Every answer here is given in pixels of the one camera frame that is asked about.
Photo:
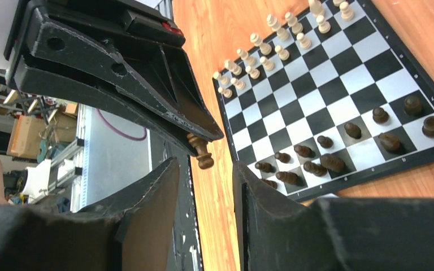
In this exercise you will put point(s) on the white chess rook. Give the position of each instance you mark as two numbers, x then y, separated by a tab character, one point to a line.
222	78

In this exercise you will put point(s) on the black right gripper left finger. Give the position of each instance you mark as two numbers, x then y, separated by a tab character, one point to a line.
128	230

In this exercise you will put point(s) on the brown pawn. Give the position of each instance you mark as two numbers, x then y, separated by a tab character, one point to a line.
204	158

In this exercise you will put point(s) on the brown chess piece crossed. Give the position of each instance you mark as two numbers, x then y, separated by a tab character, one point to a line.
332	162

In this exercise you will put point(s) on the black white chess board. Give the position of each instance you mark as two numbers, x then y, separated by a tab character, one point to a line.
357	92

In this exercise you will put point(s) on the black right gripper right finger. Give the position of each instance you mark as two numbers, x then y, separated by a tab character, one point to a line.
277	233

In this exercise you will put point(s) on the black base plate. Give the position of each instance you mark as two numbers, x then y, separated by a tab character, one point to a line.
185	252

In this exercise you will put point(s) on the brown chess piece long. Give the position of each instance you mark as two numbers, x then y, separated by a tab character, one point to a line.
315	169

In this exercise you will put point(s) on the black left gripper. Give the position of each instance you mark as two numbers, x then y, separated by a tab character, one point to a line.
122	57

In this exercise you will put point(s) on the white chess pawn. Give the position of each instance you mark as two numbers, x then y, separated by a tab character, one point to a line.
225	92

